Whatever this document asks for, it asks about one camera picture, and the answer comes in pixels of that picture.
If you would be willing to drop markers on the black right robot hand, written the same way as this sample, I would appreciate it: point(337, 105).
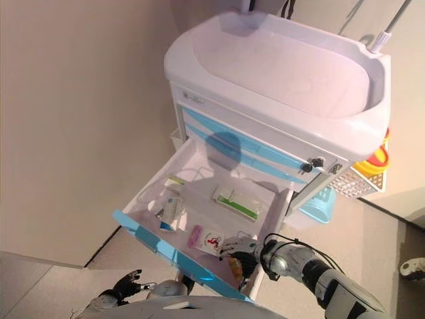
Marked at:
point(249, 252)

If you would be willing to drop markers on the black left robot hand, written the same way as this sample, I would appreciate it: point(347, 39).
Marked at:
point(127, 285)

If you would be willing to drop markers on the blue front cart drawer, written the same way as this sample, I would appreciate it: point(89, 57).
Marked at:
point(156, 244)

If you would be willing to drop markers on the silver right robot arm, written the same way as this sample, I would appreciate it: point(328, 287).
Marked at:
point(325, 279)

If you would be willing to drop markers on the pink white medicine box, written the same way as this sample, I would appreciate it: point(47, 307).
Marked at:
point(204, 239)

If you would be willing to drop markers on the green white medicine box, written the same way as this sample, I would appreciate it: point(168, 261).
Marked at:
point(237, 202)

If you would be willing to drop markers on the white blue medicine box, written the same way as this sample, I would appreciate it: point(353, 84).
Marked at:
point(172, 211)

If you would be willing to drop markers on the blue striped cart drawer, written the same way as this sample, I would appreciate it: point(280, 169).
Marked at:
point(212, 124)
point(206, 136)

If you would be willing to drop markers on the grey robot torso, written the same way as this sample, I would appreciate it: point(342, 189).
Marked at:
point(182, 310)

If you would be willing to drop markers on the light blue waste bin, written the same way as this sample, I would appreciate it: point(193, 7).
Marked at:
point(318, 206)

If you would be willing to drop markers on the small green white box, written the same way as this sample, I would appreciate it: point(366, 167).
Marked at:
point(175, 184)

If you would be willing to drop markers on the black cart keys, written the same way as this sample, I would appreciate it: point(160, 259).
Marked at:
point(312, 164)

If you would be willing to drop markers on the white perforated side basket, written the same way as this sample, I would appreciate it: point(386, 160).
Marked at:
point(358, 184)

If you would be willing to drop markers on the white side bin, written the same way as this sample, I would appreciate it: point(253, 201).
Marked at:
point(175, 139)

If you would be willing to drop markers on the yellow sharps container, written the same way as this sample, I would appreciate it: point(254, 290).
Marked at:
point(386, 136)
point(372, 163)

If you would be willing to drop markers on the white medical cart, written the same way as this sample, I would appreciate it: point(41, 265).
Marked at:
point(282, 66)

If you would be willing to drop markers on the metal IV pole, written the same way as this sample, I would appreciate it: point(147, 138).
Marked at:
point(388, 23)

